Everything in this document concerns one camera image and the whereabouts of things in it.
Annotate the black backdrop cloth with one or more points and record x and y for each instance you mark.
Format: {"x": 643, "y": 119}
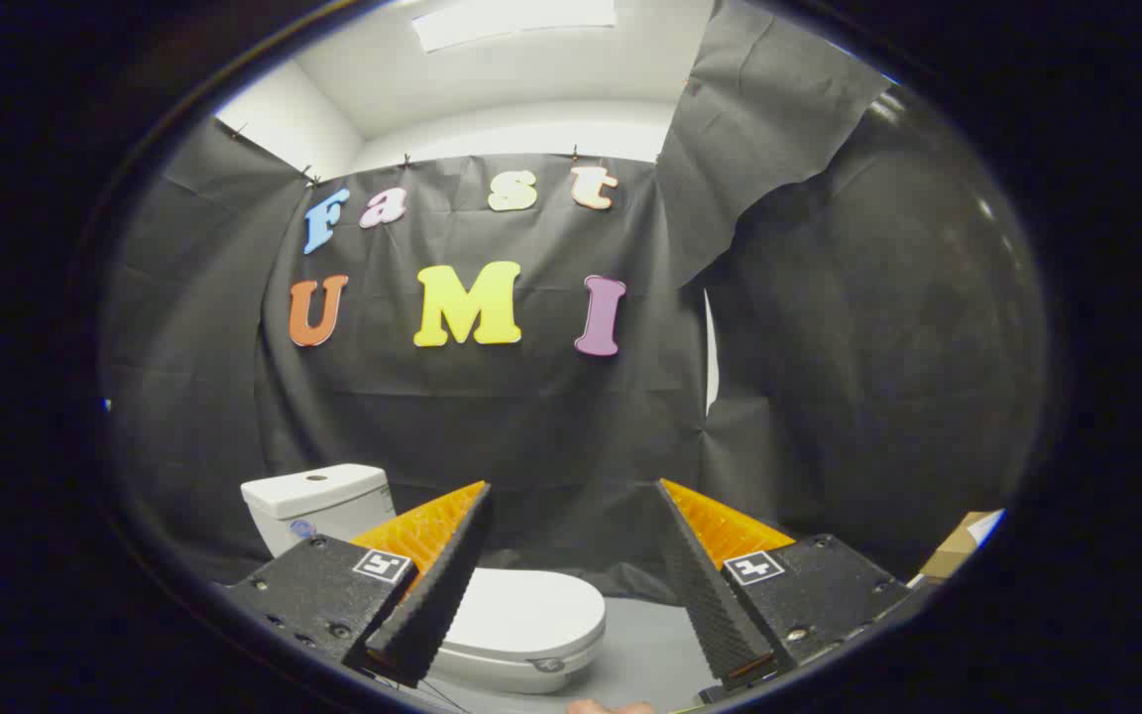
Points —
{"x": 492, "y": 426}

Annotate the round dark lid knob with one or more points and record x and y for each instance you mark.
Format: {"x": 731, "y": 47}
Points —
{"x": 548, "y": 664}

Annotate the white toilet lid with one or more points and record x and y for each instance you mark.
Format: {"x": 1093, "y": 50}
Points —
{"x": 526, "y": 610}

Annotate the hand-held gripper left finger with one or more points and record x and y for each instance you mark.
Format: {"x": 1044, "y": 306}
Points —
{"x": 442, "y": 595}

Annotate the brown cardboard box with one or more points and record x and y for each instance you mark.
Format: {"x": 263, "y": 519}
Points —
{"x": 953, "y": 550}

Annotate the white toilet bowl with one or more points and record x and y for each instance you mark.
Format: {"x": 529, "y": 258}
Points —
{"x": 492, "y": 679}

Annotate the white toilet seat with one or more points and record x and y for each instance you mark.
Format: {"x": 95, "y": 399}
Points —
{"x": 586, "y": 654}

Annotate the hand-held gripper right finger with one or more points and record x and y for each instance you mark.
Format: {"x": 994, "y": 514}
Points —
{"x": 715, "y": 615}

